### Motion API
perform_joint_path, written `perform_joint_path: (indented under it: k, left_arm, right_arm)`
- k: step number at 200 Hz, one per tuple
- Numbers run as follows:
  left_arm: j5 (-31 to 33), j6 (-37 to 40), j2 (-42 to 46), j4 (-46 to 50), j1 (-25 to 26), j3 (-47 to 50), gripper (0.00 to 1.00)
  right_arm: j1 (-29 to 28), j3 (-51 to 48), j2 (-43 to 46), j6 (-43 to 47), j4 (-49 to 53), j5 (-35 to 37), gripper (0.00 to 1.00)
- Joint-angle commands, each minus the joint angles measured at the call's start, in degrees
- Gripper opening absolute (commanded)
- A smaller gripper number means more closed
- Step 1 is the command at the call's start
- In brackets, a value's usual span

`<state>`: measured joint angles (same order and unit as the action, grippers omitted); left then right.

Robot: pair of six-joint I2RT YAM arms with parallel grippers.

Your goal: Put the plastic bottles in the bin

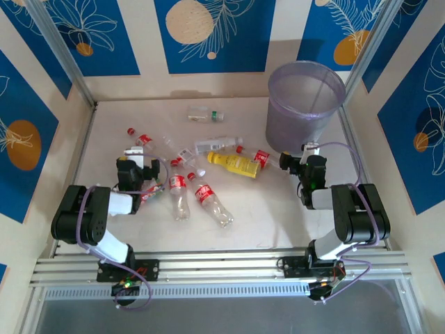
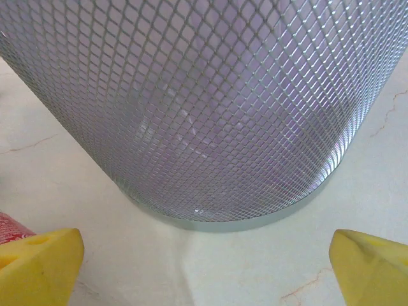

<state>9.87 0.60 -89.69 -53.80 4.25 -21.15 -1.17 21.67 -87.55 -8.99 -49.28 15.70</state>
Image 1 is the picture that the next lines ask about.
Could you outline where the clear bottle red-green label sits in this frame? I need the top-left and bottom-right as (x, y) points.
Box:
(140, 179), (167, 203)

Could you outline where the clear cola bottle red label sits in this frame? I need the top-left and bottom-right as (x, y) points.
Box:
(168, 159), (192, 222)
(126, 127), (168, 154)
(186, 172), (235, 230)
(235, 145), (284, 170)

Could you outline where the yellow plastic bottle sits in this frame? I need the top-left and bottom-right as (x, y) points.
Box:
(207, 150), (262, 180)

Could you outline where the translucent purple plastic bin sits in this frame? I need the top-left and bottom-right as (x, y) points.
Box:
(265, 61), (347, 157)

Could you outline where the clear bottle white label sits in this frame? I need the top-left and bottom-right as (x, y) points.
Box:
(193, 136), (244, 156)

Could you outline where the clear bottle green cap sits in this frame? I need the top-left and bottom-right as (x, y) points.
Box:
(188, 105), (225, 124)

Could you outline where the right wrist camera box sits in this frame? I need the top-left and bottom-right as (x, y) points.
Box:
(300, 141), (320, 157)

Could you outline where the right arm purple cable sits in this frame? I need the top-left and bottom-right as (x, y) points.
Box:
(310, 141), (382, 305)

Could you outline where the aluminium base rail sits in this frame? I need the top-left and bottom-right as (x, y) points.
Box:
(29, 247), (413, 288)

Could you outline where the slotted grey cable duct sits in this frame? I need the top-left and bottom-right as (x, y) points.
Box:
(43, 282), (314, 302)

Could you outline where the aluminium frame post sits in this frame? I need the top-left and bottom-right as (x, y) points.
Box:
(26, 0), (97, 107)
(339, 0), (408, 105)

